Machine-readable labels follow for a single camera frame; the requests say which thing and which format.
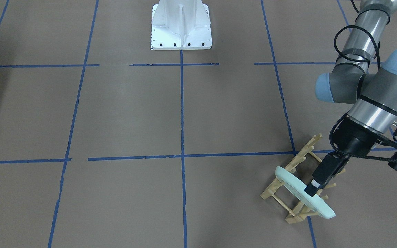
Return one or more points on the wooden dish rack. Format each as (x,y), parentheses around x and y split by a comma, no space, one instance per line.
(300,211)

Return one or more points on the pale green plate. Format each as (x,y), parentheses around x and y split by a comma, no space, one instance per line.
(296,187)

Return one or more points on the white pedestal column base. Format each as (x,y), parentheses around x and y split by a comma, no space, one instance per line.
(180,24)

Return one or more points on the brown paper table cover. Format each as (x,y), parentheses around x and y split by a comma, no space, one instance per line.
(105,143)

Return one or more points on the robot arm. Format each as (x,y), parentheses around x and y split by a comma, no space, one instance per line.
(369,129)

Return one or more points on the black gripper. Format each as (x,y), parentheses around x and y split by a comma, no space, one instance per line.
(356,140)

